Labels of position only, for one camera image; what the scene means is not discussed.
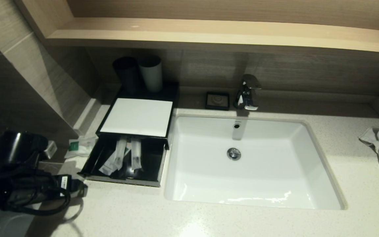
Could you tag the black box drawer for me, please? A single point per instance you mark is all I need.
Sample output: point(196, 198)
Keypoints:
point(150, 164)

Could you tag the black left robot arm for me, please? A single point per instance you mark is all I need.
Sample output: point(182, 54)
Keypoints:
point(18, 148)

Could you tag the light wooden shelf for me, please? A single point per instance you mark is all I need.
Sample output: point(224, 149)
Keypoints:
point(209, 33)

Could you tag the clear toothbrush packet green label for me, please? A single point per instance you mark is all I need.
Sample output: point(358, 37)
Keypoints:
point(136, 153)

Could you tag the black square soap dish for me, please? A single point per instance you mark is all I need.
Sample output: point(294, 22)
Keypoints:
point(217, 100)

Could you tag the black plastic cup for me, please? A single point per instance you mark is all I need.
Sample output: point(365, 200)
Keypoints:
point(128, 75)

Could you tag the black cup tray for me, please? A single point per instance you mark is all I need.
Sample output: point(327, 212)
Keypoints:
point(169, 90)

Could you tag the chrome drain stopper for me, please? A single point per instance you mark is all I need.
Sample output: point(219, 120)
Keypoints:
point(234, 154)

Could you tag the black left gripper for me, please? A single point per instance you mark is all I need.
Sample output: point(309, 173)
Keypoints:
point(63, 186)

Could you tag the white ceramic sink basin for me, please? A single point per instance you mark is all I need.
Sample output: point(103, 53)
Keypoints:
point(275, 164)

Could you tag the grey plastic cup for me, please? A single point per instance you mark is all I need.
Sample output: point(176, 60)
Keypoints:
point(151, 77)

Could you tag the black box with white top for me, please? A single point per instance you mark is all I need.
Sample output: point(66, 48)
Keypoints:
point(137, 117)

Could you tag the chrome faucet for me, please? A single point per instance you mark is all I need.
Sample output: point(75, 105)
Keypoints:
point(247, 93)

